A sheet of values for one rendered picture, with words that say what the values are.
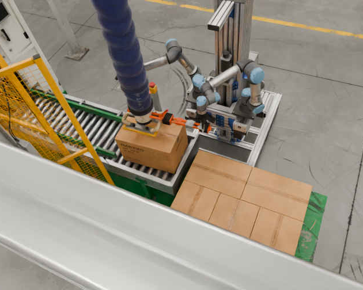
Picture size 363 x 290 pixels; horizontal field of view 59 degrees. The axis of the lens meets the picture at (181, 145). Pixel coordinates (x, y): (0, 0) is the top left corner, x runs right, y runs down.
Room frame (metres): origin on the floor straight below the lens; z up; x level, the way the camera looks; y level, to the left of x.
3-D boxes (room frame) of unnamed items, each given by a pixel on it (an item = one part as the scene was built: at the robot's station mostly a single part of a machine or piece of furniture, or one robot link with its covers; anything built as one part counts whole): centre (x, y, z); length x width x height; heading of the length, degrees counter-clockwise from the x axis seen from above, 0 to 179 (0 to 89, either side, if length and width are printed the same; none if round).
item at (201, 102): (1.72, -0.22, 1.53); 0.09 x 0.08 x 0.11; 108
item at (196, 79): (2.29, -0.27, 1.20); 0.13 x 0.12 x 0.14; 4
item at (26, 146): (1.48, 1.11, 1.62); 0.20 x 0.05 x 0.30; 57
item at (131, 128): (1.92, 0.34, 1.13); 0.34 x 0.10 x 0.05; 60
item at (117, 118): (2.89, 1.12, 0.60); 1.60 x 0.10 x 0.09; 57
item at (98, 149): (2.44, 1.41, 0.60); 1.60 x 0.10 x 0.09; 57
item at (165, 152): (2.03, 0.28, 0.75); 0.60 x 0.40 x 0.40; 61
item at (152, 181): (2.20, 1.14, 0.50); 2.31 x 0.05 x 0.19; 57
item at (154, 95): (2.57, 0.19, 0.50); 0.07 x 0.07 x 1.00; 57
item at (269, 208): (1.22, -0.41, 0.34); 1.20 x 1.00 x 0.40; 57
